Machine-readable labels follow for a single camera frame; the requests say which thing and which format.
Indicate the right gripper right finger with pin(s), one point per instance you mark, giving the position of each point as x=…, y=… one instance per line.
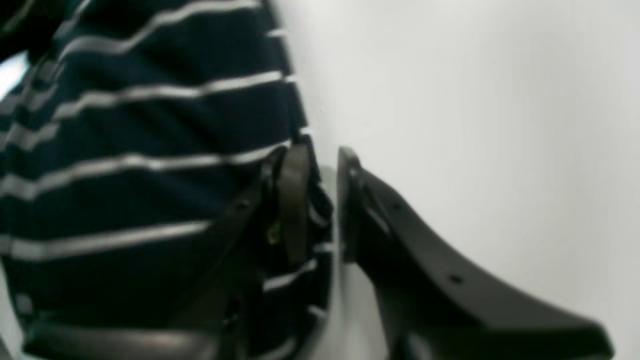
x=434, y=302

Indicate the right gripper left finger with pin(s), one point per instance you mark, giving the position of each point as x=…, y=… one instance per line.
x=264, y=227

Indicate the navy white striped T-shirt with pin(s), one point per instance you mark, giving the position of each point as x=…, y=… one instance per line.
x=136, y=124

